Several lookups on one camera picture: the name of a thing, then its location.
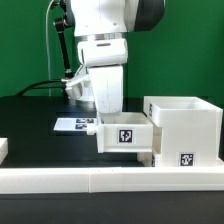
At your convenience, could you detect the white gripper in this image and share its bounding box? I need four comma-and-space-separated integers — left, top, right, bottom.
77, 38, 128, 117

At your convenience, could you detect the white drawer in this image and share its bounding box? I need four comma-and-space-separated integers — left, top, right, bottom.
87, 112, 156, 153

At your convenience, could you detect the white drawer cabinet box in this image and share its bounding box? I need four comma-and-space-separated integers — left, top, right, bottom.
140, 96, 223, 167

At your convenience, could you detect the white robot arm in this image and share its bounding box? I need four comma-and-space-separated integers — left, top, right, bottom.
66, 0, 165, 117

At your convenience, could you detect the white marker plate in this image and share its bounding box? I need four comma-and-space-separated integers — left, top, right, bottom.
54, 118, 96, 131

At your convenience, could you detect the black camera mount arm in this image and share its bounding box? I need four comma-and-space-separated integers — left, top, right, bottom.
53, 0, 73, 79

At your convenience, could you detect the white cable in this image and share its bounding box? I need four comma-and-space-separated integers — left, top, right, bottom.
45, 0, 56, 81

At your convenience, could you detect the black cable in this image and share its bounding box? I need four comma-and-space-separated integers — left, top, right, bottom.
15, 79, 73, 97

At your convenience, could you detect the white workspace border wall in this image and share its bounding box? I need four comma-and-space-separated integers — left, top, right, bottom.
0, 138, 224, 194

